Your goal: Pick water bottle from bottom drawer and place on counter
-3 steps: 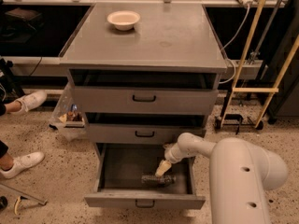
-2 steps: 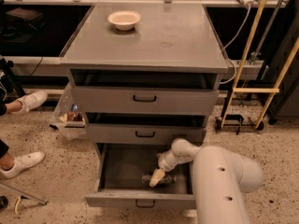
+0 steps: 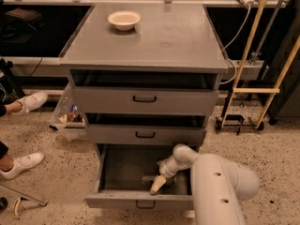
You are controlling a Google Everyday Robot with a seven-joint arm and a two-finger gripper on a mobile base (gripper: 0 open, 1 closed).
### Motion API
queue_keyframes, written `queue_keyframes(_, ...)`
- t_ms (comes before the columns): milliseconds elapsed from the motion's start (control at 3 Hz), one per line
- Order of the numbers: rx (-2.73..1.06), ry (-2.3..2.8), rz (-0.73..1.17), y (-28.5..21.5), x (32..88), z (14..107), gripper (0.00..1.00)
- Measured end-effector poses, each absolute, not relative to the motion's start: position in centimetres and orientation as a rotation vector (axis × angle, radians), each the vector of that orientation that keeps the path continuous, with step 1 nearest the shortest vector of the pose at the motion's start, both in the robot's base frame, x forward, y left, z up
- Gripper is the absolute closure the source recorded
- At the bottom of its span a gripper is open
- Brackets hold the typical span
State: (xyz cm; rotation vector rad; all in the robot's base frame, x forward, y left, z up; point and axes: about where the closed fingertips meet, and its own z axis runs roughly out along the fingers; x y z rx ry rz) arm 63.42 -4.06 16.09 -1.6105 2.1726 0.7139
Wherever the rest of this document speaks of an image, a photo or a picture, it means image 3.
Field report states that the yellow wooden frame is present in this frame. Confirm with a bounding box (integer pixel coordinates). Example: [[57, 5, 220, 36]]
[[219, 0, 300, 130]]

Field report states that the white sneaker upper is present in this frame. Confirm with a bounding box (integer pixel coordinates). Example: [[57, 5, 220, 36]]
[[14, 91, 48, 115]]

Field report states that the grey middle drawer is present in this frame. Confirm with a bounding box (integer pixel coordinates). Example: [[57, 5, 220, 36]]
[[85, 125, 206, 145]]

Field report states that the grey top drawer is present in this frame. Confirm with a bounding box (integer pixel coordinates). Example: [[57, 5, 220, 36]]
[[71, 87, 218, 115]]

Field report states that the white paper bowl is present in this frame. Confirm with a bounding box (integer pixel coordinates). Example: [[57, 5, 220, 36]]
[[108, 10, 141, 31]]

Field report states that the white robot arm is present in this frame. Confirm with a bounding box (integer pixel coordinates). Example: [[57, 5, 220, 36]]
[[150, 143, 259, 225]]

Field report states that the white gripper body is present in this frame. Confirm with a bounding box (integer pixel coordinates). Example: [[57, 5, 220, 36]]
[[157, 156, 191, 178]]

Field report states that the clear plastic water bottle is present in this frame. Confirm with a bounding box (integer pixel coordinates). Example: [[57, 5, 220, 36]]
[[142, 175, 176, 186]]

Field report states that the white sneaker lower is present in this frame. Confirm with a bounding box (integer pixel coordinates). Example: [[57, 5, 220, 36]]
[[0, 153, 45, 180]]

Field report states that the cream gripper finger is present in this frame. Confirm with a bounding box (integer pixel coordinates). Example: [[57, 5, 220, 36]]
[[150, 175, 166, 194]]

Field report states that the white power cable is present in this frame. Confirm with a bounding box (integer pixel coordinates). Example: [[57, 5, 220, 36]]
[[218, 4, 253, 86]]

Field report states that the grey drawer cabinet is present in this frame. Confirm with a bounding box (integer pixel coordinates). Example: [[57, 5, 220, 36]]
[[58, 2, 229, 161]]

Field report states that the grey metal floor bar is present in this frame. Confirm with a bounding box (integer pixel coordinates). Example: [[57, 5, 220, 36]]
[[0, 185, 48, 207]]

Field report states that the yellow handled tool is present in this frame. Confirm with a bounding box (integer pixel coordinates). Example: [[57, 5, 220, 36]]
[[14, 197, 27, 217]]

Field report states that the white sneaker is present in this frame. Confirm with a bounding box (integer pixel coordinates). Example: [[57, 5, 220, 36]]
[[14, 91, 48, 115], [0, 153, 45, 180]]

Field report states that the grey bottom drawer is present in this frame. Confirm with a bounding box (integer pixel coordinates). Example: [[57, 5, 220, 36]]
[[85, 144, 193, 210]]

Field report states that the grey drawer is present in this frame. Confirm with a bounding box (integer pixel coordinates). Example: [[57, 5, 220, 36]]
[[71, 87, 218, 115], [85, 144, 193, 210], [85, 125, 206, 145]]

